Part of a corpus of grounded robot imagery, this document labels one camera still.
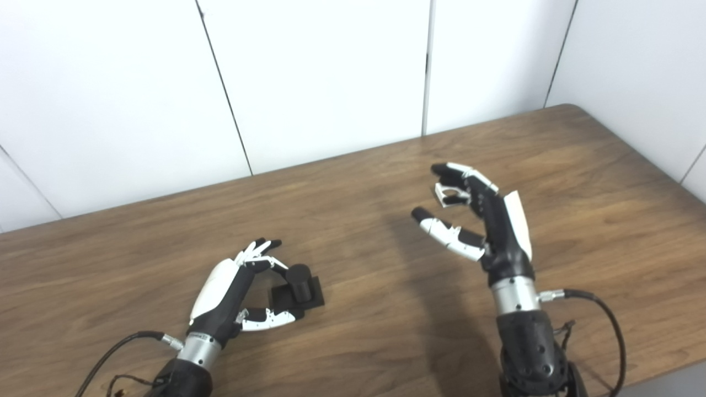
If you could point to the white square piece with hole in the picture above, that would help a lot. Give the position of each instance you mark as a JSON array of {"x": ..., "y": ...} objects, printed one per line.
[{"x": 442, "y": 194}]

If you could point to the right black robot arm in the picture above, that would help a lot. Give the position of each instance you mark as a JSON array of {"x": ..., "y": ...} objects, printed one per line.
[{"x": 527, "y": 342}]

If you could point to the black peg with square base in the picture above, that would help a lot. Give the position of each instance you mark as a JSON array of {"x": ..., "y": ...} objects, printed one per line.
[{"x": 300, "y": 281}]

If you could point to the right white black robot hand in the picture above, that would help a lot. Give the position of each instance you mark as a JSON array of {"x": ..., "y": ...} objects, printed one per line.
[{"x": 502, "y": 237}]

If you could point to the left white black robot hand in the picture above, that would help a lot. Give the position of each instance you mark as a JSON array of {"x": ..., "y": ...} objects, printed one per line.
[{"x": 226, "y": 298}]

